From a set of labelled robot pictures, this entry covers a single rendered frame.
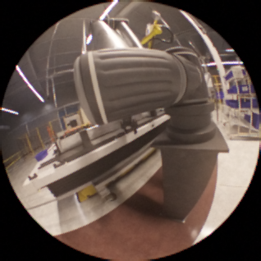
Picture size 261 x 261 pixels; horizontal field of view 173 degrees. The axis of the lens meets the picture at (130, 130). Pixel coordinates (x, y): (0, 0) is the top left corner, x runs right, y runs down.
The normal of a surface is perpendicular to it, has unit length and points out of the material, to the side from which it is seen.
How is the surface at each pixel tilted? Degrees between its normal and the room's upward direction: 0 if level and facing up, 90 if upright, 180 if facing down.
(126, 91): 120
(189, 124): 90
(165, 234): 0
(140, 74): 104
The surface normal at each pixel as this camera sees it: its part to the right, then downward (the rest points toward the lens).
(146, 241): -0.25, -0.94
